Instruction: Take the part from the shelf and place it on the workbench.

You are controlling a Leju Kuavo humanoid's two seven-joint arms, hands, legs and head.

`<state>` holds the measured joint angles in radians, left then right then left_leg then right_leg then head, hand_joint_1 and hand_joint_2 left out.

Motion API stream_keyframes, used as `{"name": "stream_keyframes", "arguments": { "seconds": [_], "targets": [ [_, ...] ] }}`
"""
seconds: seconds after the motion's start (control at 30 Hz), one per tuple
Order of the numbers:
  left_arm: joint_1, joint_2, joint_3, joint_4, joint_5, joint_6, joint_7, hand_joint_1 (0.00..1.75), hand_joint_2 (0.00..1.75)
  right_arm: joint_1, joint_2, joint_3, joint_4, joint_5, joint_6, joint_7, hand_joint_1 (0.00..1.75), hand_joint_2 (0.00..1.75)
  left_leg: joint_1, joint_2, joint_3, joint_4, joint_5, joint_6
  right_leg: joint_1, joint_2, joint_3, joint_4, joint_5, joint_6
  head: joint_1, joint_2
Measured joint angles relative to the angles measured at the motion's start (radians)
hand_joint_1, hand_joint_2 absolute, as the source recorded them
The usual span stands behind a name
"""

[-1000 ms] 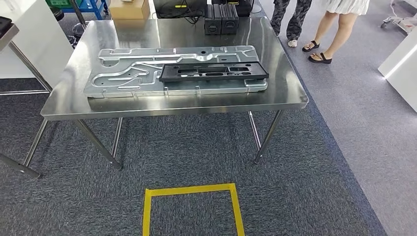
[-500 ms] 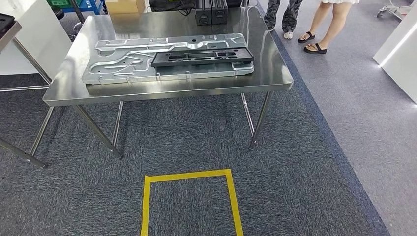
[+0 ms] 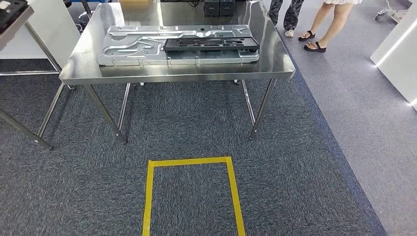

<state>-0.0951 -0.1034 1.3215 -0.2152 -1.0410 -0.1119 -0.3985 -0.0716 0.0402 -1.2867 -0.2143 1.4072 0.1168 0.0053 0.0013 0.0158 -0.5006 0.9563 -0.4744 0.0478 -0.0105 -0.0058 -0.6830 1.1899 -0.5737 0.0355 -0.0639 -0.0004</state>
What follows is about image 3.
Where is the black plastic frame part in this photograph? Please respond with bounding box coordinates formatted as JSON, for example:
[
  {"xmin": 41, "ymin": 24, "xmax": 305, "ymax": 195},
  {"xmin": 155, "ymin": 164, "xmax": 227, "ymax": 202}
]
[
  {"xmin": 163, "ymin": 36, "xmax": 260, "ymax": 53},
  {"xmin": 0, "ymin": 0, "xmax": 30, "ymax": 34}
]

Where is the stainless steel workbench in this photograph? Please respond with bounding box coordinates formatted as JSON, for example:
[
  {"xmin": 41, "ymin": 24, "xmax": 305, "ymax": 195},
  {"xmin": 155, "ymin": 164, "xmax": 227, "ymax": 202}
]
[{"xmin": 59, "ymin": 0, "xmax": 297, "ymax": 145}]

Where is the yellow floor tape square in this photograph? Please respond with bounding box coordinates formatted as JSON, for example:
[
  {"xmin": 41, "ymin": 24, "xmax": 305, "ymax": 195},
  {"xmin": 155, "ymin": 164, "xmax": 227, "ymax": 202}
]
[{"xmin": 142, "ymin": 156, "xmax": 246, "ymax": 236}]

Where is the stamped grey metal plate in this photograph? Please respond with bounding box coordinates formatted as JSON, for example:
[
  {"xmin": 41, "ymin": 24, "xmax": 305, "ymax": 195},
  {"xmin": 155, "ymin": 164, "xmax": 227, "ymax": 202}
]
[{"xmin": 96, "ymin": 24, "xmax": 260, "ymax": 67}]

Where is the black ribbed case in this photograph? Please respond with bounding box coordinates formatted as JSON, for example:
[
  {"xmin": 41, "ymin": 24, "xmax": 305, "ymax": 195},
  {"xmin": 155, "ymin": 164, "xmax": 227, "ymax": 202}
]
[
  {"xmin": 219, "ymin": 0, "xmax": 236, "ymax": 16},
  {"xmin": 204, "ymin": 0, "xmax": 221, "ymax": 17}
]

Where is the white cabinet with light strip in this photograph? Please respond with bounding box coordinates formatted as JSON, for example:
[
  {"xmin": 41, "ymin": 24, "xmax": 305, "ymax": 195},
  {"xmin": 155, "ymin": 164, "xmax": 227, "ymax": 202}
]
[{"xmin": 369, "ymin": 9, "xmax": 417, "ymax": 112}]

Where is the stainless steel table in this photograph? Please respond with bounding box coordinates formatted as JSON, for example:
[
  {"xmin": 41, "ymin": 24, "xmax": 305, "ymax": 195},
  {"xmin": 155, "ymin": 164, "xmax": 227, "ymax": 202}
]
[{"xmin": 0, "ymin": 0, "xmax": 76, "ymax": 150}]

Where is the grey wheeled base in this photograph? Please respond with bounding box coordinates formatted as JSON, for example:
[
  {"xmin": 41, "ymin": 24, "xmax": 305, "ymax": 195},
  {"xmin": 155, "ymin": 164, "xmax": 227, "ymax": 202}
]
[{"xmin": 374, "ymin": 0, "xmax": 411, "ymax": 24}]

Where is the chrome stanchion post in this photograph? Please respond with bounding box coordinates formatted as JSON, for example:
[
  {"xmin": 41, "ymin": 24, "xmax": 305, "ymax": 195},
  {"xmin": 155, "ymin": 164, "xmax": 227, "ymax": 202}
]
[{"xmin": 77, "ymin": 0, "xmax": 95, "ymax": 32}]

